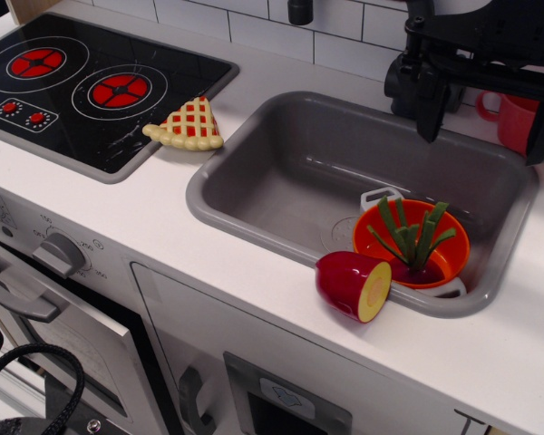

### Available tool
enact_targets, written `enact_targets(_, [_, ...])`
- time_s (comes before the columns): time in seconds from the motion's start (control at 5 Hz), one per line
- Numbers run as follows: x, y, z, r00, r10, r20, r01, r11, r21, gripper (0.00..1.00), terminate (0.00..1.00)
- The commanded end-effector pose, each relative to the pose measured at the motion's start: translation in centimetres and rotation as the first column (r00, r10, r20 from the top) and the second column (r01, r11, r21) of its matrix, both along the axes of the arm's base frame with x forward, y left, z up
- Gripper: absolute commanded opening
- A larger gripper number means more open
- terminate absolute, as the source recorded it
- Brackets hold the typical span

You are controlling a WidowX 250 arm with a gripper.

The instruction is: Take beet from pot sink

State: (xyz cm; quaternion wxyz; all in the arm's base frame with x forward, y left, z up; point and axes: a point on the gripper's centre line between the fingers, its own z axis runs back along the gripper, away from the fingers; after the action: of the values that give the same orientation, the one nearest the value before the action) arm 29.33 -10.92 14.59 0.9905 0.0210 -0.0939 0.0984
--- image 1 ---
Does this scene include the orange toy pot grey handles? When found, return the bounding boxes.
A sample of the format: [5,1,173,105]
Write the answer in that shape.
[352,188,470,297]

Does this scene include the black braided cable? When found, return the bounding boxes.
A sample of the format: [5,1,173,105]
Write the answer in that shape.
[0,343,86,435]

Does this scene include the red plastic cup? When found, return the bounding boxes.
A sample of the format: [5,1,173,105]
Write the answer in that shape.
[475,91,539,157]

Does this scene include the grey plastic sink basin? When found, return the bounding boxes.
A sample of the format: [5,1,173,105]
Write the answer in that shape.
[186,92,539,318]

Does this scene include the grey oven door handle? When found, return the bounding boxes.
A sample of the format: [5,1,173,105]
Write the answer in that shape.
[0,259,61,324]

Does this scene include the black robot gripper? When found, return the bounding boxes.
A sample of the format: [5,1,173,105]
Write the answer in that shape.
[405,1,544,166]

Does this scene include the black sink faucet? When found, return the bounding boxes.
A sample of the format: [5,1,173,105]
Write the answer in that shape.
[384,1,466,120]

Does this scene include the black toy stove top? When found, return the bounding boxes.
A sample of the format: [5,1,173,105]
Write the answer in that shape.
[0,14,239,184]

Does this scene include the toy oven door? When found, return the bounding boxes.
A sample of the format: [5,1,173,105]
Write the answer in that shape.
[0,246,166,434]

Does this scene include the toy lattice pie slice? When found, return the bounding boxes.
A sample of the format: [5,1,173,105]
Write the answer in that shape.
[142,96,224,151]

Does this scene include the halved red toy fruit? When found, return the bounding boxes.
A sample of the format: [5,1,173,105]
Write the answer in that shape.
[315,251,392,324]

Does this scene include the grey oven knob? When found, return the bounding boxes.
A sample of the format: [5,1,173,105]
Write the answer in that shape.
[32,233,86,278]

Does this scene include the purple toy beet green leaves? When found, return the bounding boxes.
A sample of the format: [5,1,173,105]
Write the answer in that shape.
[367,196,457,285]

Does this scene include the grey cabinet door handle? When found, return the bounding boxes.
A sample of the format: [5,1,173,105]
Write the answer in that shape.
[179,366,217,435]

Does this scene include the grey dishwasher panel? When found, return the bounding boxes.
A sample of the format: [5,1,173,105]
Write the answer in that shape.
[223,352,353,434]

